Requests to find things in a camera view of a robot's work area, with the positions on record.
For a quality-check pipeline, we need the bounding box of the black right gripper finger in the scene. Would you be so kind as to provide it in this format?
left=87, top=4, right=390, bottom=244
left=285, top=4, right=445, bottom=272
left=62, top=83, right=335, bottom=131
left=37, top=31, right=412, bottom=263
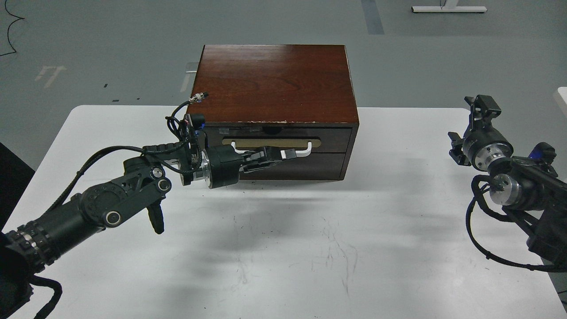
left=464, top=95, right=502, bottom=131
left=448, top=132, right=470, bottom=166

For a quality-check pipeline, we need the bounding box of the dark wooden cabinet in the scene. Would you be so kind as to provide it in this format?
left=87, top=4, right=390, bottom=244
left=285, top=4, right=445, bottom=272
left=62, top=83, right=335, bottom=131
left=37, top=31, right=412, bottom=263
left=186, top=44, right=360, bottom=180

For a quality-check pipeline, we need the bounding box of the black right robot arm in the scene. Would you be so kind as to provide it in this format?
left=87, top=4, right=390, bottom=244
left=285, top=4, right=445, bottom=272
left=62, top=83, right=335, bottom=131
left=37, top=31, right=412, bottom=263
left=448, top=95, right=567, bottom=273

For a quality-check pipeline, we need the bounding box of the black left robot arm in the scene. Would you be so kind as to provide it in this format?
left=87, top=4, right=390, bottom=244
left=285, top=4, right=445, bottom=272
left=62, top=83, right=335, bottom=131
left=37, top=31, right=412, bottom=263
left=1, top=92, right=300, bottom=319

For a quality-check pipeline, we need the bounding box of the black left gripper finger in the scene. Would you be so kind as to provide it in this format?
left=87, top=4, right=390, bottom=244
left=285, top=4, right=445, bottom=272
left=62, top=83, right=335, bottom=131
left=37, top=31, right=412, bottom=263
left=242, top=147, right=297, bottom=165
left=241, top=158, right=282, bottom=174

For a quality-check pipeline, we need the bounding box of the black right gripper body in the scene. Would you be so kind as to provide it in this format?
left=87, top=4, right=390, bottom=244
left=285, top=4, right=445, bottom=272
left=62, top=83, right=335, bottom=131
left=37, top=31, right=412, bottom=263
left=462, top=126, right=514, bottom=171

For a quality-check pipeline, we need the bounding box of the white table base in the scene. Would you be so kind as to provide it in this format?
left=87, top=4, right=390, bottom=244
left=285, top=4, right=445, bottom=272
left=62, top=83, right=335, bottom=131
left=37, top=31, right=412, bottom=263
left=411, top=0, right=488, bottom=14

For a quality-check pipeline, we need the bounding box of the black floor cable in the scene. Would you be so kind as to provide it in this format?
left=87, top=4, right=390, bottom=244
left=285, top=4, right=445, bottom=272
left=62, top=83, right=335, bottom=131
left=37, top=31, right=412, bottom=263
left=0, top=0, right=26, bottom=57

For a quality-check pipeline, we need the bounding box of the wooden drawer with white handle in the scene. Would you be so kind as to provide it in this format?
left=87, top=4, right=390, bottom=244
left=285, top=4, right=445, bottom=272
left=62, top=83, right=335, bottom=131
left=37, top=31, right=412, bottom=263
left=204, top=126, right=352, bottom=153

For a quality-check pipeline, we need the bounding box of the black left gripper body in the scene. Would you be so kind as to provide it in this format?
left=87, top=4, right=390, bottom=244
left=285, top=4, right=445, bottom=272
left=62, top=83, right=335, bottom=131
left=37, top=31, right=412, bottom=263
left=201, top=145, right=244, bottom=189

